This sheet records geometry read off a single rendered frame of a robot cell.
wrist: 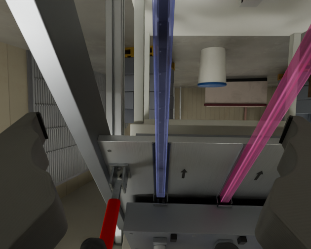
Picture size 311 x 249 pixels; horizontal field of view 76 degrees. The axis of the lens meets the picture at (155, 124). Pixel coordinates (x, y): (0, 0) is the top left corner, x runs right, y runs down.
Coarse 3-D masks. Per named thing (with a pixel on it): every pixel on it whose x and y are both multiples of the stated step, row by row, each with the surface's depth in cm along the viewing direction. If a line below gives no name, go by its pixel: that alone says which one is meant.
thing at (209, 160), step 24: (120, 144) 25; (144, 144) 25; (168, 144) 25; (192, 144) 25; (216, 144) 24; (240, 144) 24; (144, 168) 29; (168, 168) 28; (192, 168) 29; (216, 168) 29; (264, 168) 28; (120, 192) 35; (144, 192) 35; (168, 192) 35; (192, 192) 34; (216, 192) 34; (240, 192) 34; (264, 192) 33
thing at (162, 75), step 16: (160, 0) 12; (160, 16) 13; (160, 32) 13; (160, 48) 14; (160, 64) 15; (160, 80) 16; (160, 96) 18; (160, 112) 19; (160, 128) 21; (160, 144) 23; (160, 160) 25; (160, 176) 28; (160, 192) 32
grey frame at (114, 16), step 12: (108, 0) 47; (120, 0) 47; (108, 12) 48; (120, 12) 48; (108, 24) 48; (120, 24) 48; (108, 36) 48; (120, 36) 48; (108, 48) 48; (120, 48) 48; (108, 60) 49; (120, 60) 48; (108, 72) 49; (120, 72) 49; (108, 84) 49; (120, 84) 49; (108, 96) 49; (120, 96) 49; (108, 108) 50; (120, 108) 49; (108, 120) 50; (120, 120) 50; (120, 132) 50; (120, 240) 52
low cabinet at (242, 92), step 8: (232, 80) 614; (240, 80) 608; (248, 80) 602; (256, 80) 596; (264, 80) 590; (208, 88) 632; (216, 88) 626; (224, 88) 619; (232, 88) 613; (240, 88) 607; (248, 88) 601; (256, 88) 595; (264, 88) 589; (208, 96) 634; (216, 96) 627; (224, 96) 621; (232, 96) 615; (240, 96) 608; (248, 96) 602; (256, 96) 596; (264, 96) 591; (208, 104) 631; (216, 104) 625; (224, 104) 618; (232, 104) 612; (240, 104) 606; (248, 104) 600; (256, 104) 594; (264, 104) 588
